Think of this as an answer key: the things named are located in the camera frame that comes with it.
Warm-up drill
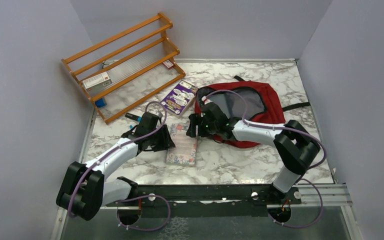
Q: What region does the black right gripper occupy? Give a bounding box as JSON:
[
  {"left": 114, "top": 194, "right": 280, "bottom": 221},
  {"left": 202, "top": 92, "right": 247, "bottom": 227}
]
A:
[{"left": 186, "top": 113, "right": 218, "bottom": 138}]

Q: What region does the red student backpack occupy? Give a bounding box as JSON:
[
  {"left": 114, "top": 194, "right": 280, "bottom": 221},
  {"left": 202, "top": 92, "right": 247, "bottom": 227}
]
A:
[{"left": 194, "top": 75, "right": 311, "bottom": 149}]

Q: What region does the purple comic book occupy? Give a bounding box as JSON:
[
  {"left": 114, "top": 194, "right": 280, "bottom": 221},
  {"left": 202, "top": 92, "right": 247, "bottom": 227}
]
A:
[{"left": 160, "top": 80, "right": 199, "bottom": 117}]

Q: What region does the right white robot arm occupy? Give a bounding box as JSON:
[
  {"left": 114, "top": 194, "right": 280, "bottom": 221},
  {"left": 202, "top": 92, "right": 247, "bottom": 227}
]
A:
[{"left": 186, "top": 102, "right": 325, "bottom": 204}]

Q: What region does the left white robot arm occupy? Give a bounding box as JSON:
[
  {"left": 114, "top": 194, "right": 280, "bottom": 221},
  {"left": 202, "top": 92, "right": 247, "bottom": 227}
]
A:
[{"left": 56, "top": 112, "right": 175, "bottom": 221}]

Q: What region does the black marker pen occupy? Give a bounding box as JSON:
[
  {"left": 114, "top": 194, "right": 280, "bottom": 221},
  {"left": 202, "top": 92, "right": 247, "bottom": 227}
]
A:
[{"left": 124, "top": 112, "right": 142, "bottom": 122}]

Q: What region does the blue small object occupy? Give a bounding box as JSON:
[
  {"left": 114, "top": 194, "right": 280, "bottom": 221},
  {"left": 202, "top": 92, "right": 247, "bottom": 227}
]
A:
[{"left": 94, "top": 97, "right": 107, "bottom": 108}]

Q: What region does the orange wooden shelf rack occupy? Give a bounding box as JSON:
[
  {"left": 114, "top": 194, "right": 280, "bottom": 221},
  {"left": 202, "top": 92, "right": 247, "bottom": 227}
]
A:
[{"left": 61, "top": 12, "right": 186, "bottom": 124}]

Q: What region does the white red small box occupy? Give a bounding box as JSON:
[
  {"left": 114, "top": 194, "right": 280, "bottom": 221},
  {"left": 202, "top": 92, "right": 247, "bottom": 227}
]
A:
[{"left": 82, "top": 71, "right": 112, "bottom": 92}]

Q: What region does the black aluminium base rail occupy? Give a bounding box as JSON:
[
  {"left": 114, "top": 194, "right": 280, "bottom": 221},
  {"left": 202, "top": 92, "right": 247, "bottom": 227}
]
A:
[{"left": 58, "top": 183, "right": 354, "bottom": 220}]

